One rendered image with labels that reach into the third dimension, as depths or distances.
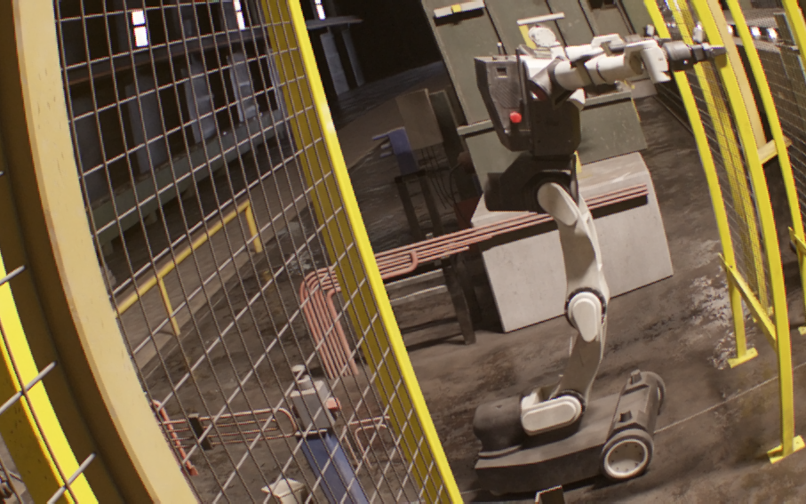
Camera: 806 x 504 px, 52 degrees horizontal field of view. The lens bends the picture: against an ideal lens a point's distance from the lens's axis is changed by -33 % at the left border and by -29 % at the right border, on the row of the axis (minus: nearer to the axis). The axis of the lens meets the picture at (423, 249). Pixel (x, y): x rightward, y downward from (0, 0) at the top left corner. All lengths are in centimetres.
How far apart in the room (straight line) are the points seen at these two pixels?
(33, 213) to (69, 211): 3
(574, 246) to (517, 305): 234
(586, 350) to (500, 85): 85
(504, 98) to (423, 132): 497
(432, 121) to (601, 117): 223
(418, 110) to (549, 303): 284
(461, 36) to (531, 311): 162
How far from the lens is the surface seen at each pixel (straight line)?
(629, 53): 269
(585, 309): 335
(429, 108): 812
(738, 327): 403
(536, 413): 349
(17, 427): 61
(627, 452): 333
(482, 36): 623
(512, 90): 320
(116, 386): 47
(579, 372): 347
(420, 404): 168
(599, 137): 622
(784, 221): 538
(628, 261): 560
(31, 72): 46
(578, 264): 336
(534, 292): 563
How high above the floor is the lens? 150
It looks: 10 degrees down
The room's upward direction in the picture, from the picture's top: 18 degrees counter-clockwise
